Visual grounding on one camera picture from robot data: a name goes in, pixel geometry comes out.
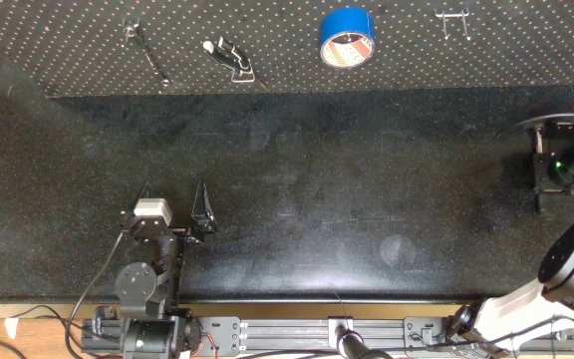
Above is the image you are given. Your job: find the hammer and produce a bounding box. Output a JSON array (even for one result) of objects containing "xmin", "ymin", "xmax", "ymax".
[{"xmin": 533, "ymin": 127, "xmax": 544, "ymax": 216}]

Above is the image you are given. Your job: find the black screwdriver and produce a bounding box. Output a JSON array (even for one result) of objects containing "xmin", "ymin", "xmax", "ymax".
[{"xmin": 201, "ymin": 36, "xmax": 269, "ymax": 92}]

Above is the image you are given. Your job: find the mounting rail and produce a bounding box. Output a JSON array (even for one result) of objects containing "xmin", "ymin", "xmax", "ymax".
[{"xmin": 80, "ymin": 303, "xmax": 574, "ymax": 359}]

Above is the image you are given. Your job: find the white tape piece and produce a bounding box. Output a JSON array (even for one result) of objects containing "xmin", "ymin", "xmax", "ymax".
[{"xmin": 3, "ymin": 317, "xmax": 21, "ymax": 341}]

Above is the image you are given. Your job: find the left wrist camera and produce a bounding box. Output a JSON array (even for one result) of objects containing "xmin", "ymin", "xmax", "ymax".
[{"xmin": 133, "ymin": 196, "xmax": 174, "ymax": 226}]

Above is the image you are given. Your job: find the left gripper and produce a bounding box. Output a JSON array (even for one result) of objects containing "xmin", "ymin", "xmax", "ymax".
[{"xmin": 119, "ymin": 179, "xmax": 218, "ymax": 245}]

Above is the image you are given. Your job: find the wrench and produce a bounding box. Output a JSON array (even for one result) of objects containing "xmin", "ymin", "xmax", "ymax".
[{"xmin": 122, "ymin": 22, "xmax": 172, "ymax": 89}]

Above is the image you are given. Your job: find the roll of blue tape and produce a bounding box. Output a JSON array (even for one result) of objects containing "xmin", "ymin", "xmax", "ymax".
[{"xmin": 319, "ymin": 6, "xmax": 377, "ymax": 71}]

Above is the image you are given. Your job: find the black pegboard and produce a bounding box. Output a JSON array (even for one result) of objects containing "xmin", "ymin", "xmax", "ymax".
[{"xmin": 0, "ymin": 0, "xmax": 574, "ymax": 99}]

